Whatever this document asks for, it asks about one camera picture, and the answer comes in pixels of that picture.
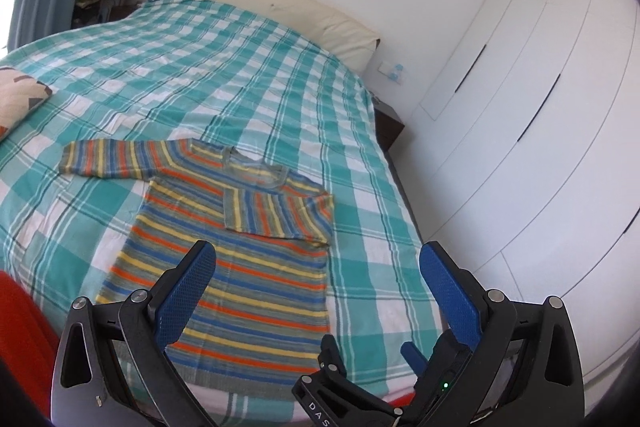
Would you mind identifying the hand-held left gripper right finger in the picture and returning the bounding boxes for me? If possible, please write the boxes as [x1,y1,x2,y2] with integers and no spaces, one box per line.
[419,242,586,427]

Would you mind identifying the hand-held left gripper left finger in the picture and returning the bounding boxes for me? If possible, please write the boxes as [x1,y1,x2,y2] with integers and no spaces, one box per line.
[51,241,218,427]

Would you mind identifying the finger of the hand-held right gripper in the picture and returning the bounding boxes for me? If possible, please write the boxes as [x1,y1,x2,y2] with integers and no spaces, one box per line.
[319,334,349,379]
[399,340,431,376]

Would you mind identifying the striped knit sweater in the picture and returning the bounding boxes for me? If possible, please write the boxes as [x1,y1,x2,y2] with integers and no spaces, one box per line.
[59,138,336,392]

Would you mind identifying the orange fleece blanket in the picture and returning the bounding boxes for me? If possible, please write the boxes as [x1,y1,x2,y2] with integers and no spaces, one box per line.
[0,270,65,425]

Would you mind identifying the dark wooden nightstand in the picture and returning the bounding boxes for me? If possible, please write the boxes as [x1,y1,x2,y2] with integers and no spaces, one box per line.
[372,98,407,154]

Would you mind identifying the white wardrobe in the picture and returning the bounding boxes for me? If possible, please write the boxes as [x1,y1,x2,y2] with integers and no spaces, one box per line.
[400,0,640,410]

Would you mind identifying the teal checked bedspread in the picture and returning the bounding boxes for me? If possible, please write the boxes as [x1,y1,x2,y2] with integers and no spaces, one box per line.
[0,0,447,425]

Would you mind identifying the patterned pillow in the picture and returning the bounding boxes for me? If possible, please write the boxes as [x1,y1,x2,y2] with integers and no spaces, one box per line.
[0,67,54,141]

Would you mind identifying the cluttered bedside table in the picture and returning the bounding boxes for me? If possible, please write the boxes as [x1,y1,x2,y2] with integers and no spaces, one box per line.
[71,0,143,29]

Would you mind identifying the cream headboard cushion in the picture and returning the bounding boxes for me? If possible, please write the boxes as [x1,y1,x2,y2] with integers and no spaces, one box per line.
[176,0,382,74]

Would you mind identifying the grey bed frame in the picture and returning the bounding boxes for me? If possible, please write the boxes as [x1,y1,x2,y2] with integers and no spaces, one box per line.
[370,104,427,253]

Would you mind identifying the black wardrobe handle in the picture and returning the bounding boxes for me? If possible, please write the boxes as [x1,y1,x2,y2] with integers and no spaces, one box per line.
[517,74,561,142]
[453,44,487,94]

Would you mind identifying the white wall socket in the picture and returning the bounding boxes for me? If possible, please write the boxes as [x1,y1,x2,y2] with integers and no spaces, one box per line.
[377,61,409,84]

